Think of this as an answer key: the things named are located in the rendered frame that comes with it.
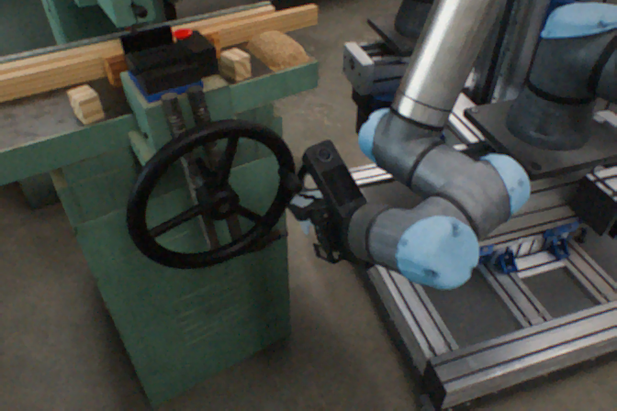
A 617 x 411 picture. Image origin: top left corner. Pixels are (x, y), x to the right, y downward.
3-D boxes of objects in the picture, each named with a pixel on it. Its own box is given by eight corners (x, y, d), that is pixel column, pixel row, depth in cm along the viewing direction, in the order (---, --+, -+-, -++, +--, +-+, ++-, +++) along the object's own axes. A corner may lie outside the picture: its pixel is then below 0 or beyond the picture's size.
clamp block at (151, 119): (153, 158, 78) (140, 109, 73) (129, 118, 87) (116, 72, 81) (238, 130, 84) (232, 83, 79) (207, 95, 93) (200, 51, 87)
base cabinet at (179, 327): (151, 412, 134) (69, 230, 88) (98, 270, 172) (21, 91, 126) (293, 334, 152) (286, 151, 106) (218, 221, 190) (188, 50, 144)
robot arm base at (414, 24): (433, 13, 137) (440, -24, 131) (463, 35, 126) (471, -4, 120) (384, 20, 134) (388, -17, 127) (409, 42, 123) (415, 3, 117)
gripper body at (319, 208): (312, 256, 74) (355, 277, 63) (297, 203, 72) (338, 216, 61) (353, 236, 77) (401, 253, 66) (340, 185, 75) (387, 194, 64)
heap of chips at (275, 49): (274, 72, 94) (273, 53, 92) (241, 44, 103) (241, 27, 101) (313, 61, 98) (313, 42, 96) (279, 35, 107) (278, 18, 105)
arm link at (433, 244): (497, 264, 53) (441, 311, 50) (428, 243, 62) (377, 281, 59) (474, 202, 50) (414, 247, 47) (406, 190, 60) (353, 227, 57)
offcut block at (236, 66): (222, 74, 93) (219, 53, 90) (237, 69, 95) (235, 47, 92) (236, 83, 91) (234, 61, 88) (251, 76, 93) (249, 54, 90)
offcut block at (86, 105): (85, 126, 80) (77, 101, 77) (74, 115, 83) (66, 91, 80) (105, 117, 82) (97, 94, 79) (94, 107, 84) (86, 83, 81)
